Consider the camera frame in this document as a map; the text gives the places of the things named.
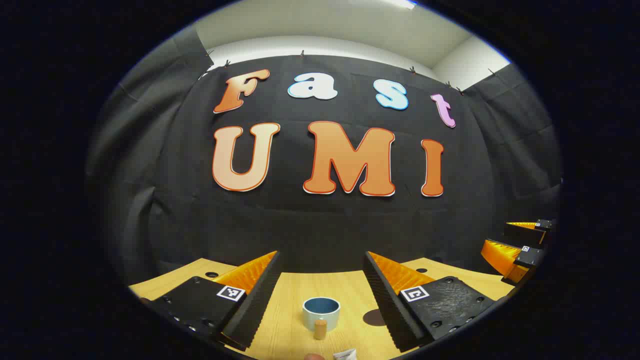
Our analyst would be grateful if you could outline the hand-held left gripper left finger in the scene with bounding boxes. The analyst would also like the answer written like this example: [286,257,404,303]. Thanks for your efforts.
[141,250,282,352]

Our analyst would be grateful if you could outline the wooden desktop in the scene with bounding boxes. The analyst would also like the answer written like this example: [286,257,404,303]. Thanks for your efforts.
[128,257,516,360]

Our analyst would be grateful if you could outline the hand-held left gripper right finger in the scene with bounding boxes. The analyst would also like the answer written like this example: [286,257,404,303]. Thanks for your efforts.
[362,251,502,353]

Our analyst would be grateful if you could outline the pale blue cup wooden handle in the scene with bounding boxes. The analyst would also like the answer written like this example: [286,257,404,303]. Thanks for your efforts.
[302,296,341,341]

